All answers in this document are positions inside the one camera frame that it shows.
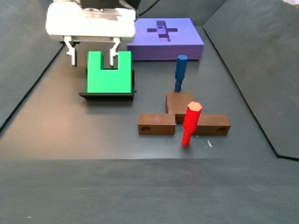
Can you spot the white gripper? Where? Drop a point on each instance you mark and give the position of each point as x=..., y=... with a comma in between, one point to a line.
x=70, y=22

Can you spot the green U-shaped block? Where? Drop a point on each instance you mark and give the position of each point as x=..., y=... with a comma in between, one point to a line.
x=96, y=61

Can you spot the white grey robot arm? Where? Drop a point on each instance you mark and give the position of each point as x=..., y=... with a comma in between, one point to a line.
x=100, y=5

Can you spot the purple board with cross slot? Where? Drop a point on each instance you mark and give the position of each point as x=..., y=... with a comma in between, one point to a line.
x=163, y=38

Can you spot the blue hexagonal peg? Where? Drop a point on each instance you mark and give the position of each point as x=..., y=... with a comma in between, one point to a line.
x=180, y=71

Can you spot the brown T-shaped wooden block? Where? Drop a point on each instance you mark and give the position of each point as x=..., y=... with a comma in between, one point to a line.
x=160, y=124

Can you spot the red hexagonal peg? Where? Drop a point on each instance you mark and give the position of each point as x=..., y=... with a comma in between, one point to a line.
x=190, y=123

